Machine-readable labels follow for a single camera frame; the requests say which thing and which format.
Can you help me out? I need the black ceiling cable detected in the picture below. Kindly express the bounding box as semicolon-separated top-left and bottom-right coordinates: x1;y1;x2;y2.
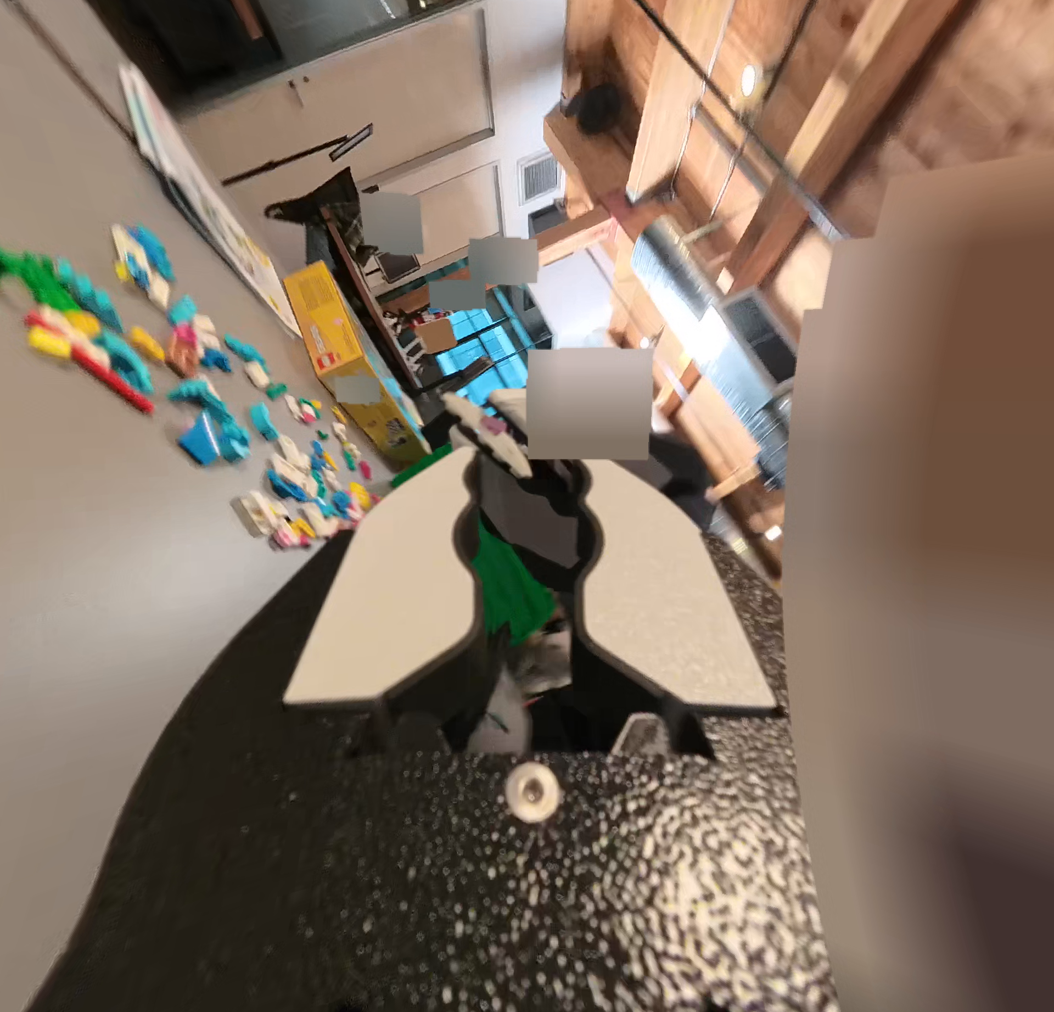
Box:
595;0;841;239

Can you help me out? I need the silver ceiling duct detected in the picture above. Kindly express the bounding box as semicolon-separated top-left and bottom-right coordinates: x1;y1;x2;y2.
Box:
631;213;798;428

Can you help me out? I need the lego instruction booklet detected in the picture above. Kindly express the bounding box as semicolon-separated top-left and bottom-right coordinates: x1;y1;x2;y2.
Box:
117;63;303;339

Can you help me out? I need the white wall vent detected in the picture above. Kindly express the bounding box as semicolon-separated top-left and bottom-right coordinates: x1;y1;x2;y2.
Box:
517;150;563;206

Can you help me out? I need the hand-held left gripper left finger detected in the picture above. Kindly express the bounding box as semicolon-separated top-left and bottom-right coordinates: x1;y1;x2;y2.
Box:
282;448;489;738

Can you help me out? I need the lego bricks group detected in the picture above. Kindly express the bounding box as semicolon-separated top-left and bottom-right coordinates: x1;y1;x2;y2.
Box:
0;221;385;552

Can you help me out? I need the black bar lamp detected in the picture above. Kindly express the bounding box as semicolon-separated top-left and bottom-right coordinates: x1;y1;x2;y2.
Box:
221;122;375;187

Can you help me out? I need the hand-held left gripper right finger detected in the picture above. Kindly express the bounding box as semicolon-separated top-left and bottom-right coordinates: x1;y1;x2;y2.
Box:
568;462;780;751

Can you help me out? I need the yellow lego box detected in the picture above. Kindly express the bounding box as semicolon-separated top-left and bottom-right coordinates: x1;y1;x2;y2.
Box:
283;260;431;463

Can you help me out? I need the black round ceiling speaker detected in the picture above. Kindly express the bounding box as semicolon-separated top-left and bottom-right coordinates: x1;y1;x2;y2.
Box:
570;83;625;133

